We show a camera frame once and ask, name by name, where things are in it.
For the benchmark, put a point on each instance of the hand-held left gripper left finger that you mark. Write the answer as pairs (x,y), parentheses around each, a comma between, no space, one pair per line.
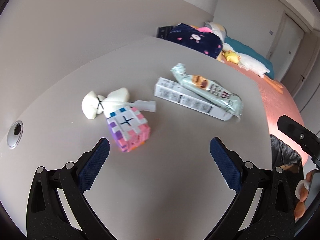
(96,162)

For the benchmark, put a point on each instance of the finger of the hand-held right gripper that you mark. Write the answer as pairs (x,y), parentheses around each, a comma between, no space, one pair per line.
(295,132)

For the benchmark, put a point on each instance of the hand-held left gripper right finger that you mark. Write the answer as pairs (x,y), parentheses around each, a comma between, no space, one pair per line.
(225,165)

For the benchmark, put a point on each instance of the black trash bag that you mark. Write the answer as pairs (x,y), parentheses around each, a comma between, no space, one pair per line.
(283,152)

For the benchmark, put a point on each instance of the pastel puzzle cube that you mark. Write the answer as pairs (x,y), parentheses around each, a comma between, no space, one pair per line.
(127,126)

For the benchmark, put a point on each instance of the person's right hand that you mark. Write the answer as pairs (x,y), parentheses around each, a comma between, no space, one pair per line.
(303,192)

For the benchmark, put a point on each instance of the pink bed sheet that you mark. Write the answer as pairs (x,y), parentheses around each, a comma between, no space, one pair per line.
(277,105)

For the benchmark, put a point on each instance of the white tied cloth bundle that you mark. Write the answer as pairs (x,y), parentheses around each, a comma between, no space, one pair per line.
(91,105)

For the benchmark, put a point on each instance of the pale green snack bar wrapper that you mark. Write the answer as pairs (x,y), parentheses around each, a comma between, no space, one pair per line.
(215,90)

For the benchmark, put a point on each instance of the grey plastic piece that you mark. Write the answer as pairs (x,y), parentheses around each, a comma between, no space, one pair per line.
(147,105)

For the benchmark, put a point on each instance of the white goose plush toy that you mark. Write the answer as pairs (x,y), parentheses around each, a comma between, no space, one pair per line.
(250,62)

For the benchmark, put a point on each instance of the long white carton box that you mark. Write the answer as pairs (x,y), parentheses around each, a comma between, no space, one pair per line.
(175,96)

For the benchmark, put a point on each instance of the white door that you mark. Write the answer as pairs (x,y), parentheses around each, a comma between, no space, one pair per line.
(286,45)

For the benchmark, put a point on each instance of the teal pillow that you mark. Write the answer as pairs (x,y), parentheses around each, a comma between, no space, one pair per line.
(250,50)

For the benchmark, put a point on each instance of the yellow duck plush toy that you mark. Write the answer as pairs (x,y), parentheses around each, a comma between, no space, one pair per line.
(231,56)

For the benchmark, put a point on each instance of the navy printed blanket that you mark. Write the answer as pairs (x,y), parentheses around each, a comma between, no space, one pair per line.
(195,40)

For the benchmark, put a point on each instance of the white and yellow pillow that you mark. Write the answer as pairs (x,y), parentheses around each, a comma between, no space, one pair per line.
(217,28)

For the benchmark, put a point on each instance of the pink plush toy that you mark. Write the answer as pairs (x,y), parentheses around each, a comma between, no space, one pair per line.
(205,30)

